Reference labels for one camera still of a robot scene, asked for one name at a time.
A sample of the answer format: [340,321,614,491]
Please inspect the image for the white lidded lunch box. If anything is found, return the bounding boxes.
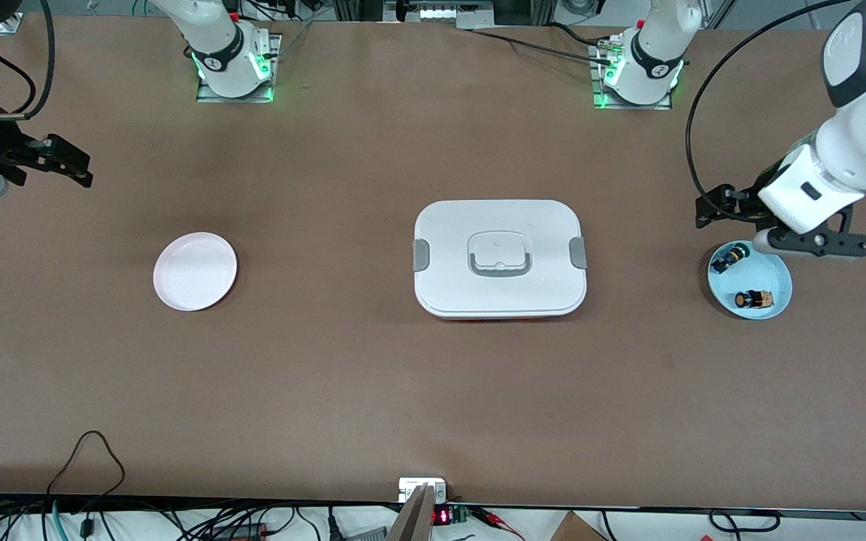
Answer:
[412,199,589,322]

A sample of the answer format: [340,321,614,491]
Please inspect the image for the small black blue part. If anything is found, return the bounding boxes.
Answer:
[710,243,749,275]

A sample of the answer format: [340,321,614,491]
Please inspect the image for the light blue round plate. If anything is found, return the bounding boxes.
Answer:
[707,240,793,321]

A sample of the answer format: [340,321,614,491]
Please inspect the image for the pink round plate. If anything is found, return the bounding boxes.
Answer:
[153,232,239,312]

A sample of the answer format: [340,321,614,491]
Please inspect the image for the white power strip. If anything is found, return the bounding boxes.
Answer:
[384,0,494,27]

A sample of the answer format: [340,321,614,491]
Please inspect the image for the brown cardboard piece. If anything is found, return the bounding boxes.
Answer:
[550,511,608,541]

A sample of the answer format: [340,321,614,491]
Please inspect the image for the red clip leads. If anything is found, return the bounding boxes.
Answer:
[474,507,525,540]

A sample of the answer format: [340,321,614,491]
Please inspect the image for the red and black connector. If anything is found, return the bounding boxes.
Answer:
[207,522,268,539]

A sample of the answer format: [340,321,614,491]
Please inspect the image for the grey aluminium bar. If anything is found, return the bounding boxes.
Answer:
[386,483,438,541]

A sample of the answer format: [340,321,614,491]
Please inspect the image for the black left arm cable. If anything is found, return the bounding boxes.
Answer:
[686,0,855,198]

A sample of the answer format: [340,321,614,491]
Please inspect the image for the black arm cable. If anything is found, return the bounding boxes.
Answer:
[0,0,55,121]
[686,0,855,198]

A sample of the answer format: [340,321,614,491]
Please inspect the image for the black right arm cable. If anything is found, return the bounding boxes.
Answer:
[0,0,55,121]

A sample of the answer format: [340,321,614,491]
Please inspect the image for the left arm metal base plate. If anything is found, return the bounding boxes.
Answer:
[589,41,674,111]

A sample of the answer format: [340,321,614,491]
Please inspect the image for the short black base cable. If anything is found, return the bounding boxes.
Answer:
[550,23,614,46]

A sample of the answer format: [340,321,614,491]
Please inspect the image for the long black base cable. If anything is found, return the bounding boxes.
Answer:
[469,29,614,65]

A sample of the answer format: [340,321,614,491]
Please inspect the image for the thin black looped cable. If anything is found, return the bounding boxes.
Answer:
[46,430,127,500]

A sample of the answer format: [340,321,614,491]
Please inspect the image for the black flat cable loop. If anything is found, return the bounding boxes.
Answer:
[707,509,781,536]

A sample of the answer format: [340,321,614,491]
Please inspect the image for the small silver camera bracket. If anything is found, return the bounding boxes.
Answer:
[398,477,447,504]

